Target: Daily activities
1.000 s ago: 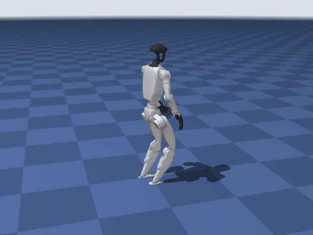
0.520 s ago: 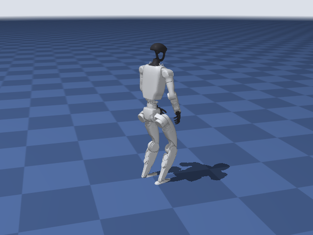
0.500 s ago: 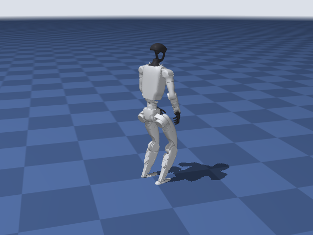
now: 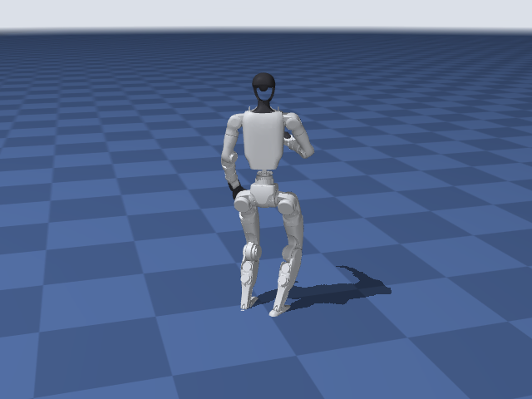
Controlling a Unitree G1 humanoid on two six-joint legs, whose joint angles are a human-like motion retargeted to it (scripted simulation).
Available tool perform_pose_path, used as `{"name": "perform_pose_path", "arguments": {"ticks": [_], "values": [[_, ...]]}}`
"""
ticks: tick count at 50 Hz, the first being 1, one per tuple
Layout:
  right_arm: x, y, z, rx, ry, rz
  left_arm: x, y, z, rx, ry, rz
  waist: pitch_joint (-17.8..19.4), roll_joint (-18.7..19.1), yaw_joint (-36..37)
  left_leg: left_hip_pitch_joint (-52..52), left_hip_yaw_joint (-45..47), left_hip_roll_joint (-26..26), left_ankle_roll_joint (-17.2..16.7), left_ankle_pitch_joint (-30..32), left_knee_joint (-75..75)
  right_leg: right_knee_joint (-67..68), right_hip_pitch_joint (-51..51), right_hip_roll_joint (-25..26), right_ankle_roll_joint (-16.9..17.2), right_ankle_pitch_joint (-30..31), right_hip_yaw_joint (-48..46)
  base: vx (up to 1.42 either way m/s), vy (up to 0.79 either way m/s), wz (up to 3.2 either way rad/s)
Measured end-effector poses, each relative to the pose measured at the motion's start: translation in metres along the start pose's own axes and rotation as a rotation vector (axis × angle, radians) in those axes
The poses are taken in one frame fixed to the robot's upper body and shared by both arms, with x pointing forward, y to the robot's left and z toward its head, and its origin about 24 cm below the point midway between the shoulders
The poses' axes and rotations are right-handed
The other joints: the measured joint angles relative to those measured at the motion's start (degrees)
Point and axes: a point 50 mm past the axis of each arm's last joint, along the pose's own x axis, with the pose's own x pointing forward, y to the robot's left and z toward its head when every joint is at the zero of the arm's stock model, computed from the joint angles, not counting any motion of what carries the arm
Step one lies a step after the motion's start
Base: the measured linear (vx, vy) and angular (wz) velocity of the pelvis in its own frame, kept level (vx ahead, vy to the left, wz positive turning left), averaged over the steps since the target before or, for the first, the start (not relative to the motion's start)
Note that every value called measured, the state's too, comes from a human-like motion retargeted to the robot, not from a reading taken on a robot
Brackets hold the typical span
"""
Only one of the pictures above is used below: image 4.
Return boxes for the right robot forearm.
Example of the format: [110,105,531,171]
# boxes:
[283,135,301,153]

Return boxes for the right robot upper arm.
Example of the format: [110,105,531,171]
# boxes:
[283,112,314,159]

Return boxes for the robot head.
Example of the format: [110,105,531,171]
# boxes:
[252,72,275,113]

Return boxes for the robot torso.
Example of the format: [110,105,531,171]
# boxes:
[242,106,285,208]

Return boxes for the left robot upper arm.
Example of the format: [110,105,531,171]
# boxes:
[221,113,244,164]

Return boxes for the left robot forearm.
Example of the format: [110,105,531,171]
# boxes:
[221,159,239,189]

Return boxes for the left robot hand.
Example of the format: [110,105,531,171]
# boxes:
[228,183,246,200]

